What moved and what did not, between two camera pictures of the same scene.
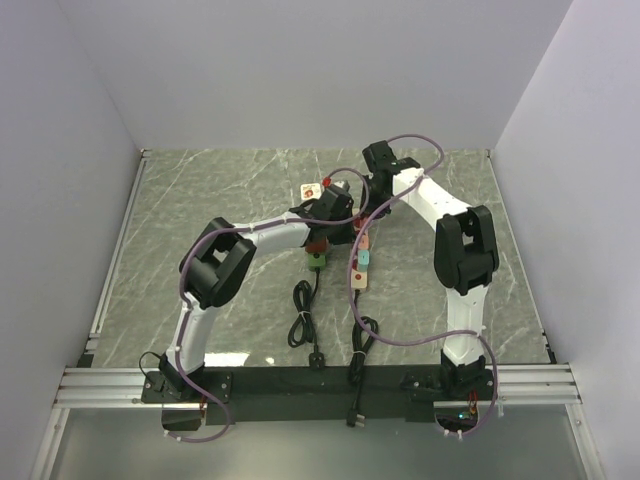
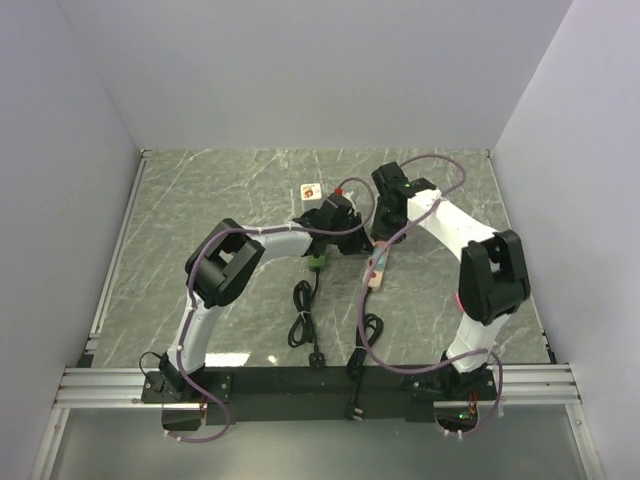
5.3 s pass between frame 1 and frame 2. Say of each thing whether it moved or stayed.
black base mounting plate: stayed
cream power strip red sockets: moved
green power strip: stayed
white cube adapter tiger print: stayed
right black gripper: moved
